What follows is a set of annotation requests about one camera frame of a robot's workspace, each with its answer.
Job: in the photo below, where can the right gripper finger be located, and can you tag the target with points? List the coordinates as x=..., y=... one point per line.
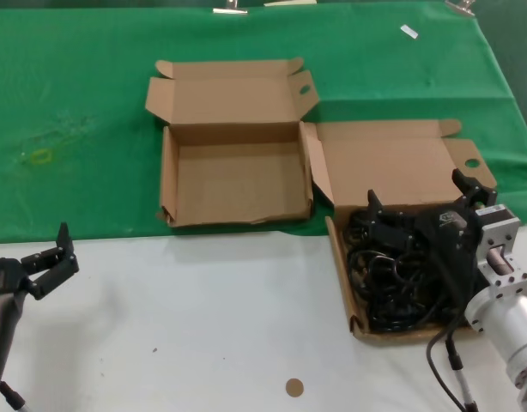
x=392, y=227
x=478, y=193

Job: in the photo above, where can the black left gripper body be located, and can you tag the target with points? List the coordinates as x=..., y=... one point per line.
x=1, y=274

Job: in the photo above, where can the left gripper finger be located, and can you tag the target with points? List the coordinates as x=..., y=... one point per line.
x=68, y=257
x=49, y=283

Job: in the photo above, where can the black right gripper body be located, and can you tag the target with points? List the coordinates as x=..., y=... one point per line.
x=448, y=227

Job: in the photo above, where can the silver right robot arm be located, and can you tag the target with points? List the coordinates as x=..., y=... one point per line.
x=512, y=317

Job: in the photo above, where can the cardboard box round lid hole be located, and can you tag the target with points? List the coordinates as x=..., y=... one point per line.
x=383, y=163

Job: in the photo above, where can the empty open cardboard box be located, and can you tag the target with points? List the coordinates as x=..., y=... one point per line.
x=242, y=180

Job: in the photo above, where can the yellow rubber band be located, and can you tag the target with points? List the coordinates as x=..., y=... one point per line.
x=33, y=158

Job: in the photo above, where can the green table cloth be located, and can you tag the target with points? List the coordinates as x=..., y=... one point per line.
x=74, y=86

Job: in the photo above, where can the white tape piece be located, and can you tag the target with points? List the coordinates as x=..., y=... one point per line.
x=409, y=32

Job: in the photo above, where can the brown round sticker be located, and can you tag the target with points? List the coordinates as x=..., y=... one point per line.
x=294, y=388

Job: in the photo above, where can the beige strip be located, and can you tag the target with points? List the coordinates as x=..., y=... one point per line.
x=289, y=3

